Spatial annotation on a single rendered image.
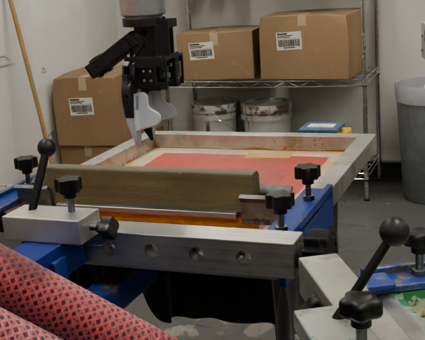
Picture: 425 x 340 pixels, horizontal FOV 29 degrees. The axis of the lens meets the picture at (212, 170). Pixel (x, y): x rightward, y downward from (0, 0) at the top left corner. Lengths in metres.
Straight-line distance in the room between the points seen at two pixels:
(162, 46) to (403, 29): 3.71
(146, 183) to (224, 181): 0.15
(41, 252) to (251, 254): 0.28
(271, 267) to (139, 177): 0.41
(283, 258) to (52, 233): 0.32
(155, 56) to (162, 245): 0.35
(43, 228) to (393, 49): 4.01
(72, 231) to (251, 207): 0.34
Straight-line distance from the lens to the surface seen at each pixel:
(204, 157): 1.89
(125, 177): 1.42
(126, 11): 1.33
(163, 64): 1.31
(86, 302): 0.74
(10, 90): 4.51
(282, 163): 1.80
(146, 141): 1.99
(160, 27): 1.33
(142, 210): 1.41
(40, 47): 4.76
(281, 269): 1.07
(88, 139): 4.72
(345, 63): 4.55
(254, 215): 1.33
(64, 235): 1.12
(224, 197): 1.35
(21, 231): 1.16
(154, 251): 1.16
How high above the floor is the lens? 1.41
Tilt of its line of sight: 15 degrees down
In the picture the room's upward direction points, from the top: 4 degrees counter-clockwise
